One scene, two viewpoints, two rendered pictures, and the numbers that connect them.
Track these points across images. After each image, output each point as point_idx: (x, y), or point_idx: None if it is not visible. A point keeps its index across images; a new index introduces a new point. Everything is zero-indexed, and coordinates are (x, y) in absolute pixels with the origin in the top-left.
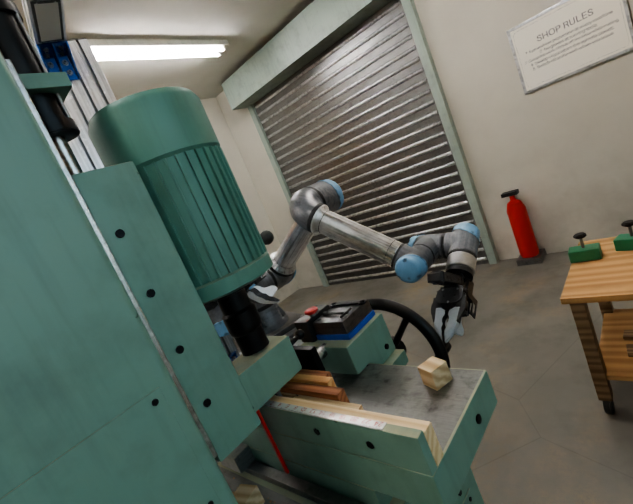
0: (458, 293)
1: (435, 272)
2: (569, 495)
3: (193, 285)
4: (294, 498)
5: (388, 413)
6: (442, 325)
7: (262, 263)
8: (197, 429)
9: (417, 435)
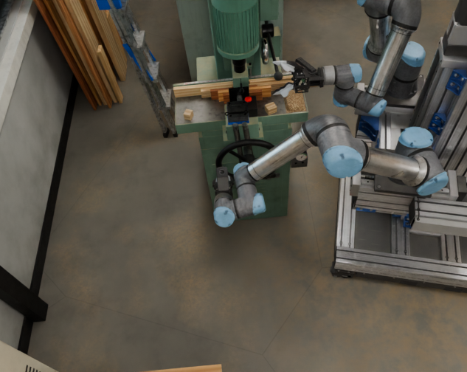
0: (217, 184)
1: (220, 167)
2: (234, 312)
3: None
4: None
5: (199, 102)
6: None
7: (218, 49)
8: (213, 43)
9: (173, 84)
